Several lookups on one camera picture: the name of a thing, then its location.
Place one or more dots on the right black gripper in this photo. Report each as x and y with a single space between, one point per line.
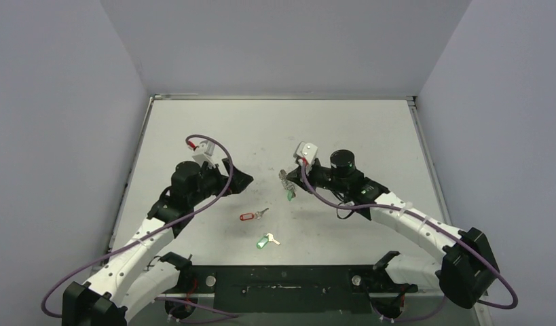
311 172

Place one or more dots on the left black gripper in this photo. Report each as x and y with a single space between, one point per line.
238 183

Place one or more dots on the metal keyring with red handle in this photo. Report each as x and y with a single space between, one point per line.
287 185

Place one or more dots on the key with green tag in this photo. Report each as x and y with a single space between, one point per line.
266 239
290 195

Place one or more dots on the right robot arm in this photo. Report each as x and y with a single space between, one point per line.
461 263

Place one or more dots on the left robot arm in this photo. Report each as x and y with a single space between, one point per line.
123 287

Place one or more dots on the key with red tag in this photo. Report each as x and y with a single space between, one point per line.
253 215

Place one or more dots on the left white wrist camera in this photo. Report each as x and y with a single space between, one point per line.
203 153

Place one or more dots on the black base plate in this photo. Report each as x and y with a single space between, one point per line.
291 289

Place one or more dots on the aluminium front rail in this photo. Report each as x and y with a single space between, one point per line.
458 282

